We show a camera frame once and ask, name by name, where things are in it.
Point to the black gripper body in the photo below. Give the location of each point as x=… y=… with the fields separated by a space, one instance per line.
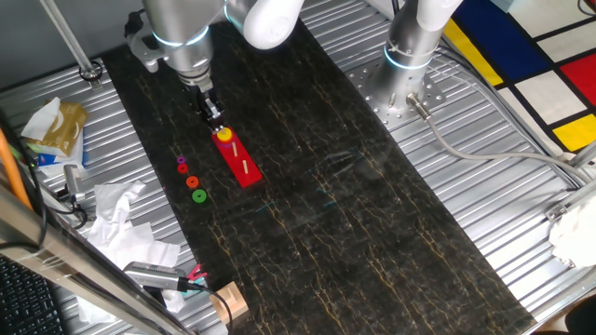
x=202 y=95

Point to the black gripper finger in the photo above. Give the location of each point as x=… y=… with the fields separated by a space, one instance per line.
x=206 y=117
x=216 y=114

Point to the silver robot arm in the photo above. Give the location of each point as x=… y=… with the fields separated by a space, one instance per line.
x=410 y=60

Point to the red Hanoi base with pegs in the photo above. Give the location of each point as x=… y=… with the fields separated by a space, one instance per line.
x=235 y=160

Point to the notched wooden block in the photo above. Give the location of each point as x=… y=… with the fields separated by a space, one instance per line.
x=233 y=302

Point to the small crumpled white tissue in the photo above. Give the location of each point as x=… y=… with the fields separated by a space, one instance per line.
x=112 y=200

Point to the gold tissue box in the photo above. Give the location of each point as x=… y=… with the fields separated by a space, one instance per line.
x=65 y=125

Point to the metal stand pole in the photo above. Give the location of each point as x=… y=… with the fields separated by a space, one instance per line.
x=70 y=42

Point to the large crumpled white tissue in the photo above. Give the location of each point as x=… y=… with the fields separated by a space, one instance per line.
x=135 y=251

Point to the pink plastic clip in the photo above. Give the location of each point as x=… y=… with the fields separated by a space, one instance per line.
x=195 y=273

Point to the black marble pattern mat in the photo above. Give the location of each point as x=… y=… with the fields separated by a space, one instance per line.
x=326 y=232

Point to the blue tissue pack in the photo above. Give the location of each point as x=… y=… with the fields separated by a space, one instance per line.
x=46 y=160

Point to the silver ribbed device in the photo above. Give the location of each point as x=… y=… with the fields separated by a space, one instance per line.
x=149 y=274

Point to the teal plastic clip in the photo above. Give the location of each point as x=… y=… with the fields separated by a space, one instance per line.
x=193 y=290

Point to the orange pole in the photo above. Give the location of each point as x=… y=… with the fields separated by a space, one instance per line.
x=11 y=172

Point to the black keyboard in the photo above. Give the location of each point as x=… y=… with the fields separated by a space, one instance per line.
x=28 y=302

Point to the Mondrian pattern panel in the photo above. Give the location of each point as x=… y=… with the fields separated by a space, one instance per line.
x=503 y=42

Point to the white cloth bundle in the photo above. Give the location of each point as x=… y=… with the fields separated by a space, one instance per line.
x=572 y=237

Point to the dark round object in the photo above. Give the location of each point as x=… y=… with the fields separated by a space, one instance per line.
x=582 y=321

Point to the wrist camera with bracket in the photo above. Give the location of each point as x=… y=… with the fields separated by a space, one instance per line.
x=142 y=51

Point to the silver camera on tripod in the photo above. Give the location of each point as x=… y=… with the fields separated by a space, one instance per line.
x=72 y=179

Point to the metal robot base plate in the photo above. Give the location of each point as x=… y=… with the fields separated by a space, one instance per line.
x=368 y=88

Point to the aluminium frame beam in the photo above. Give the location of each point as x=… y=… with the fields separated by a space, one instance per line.
x=70 y=260

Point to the aluminium profile bracket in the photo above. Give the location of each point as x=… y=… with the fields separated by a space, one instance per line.
x=572 y=197

